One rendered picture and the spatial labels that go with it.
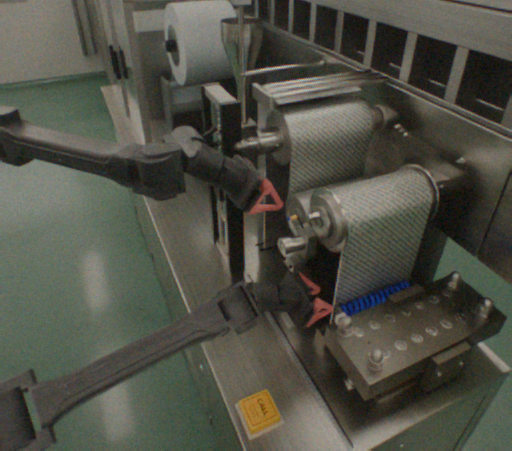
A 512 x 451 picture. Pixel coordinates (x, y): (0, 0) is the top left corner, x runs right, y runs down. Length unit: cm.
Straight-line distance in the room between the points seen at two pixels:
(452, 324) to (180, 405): 135
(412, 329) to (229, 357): 44
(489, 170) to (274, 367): 66
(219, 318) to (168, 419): 133
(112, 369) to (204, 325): 16
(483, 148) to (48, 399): 92
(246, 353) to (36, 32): 554
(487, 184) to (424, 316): 33
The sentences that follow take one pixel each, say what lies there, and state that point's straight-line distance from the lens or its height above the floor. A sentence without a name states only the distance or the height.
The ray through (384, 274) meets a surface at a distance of 105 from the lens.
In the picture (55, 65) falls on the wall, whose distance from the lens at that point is 628.
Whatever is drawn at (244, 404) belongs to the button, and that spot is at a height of 92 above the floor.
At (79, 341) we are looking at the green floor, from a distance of 239.
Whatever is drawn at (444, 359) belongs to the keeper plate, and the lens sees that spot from 101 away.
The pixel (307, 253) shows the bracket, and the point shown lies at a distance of 95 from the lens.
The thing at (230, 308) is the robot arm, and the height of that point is 121.
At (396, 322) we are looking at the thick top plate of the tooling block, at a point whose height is 103.
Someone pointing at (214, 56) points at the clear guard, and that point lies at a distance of 169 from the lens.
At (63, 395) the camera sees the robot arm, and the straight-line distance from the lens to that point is 70.
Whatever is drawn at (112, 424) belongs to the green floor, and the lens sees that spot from 209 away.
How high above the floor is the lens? 179
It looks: 34 degrees down
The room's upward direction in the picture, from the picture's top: straight up
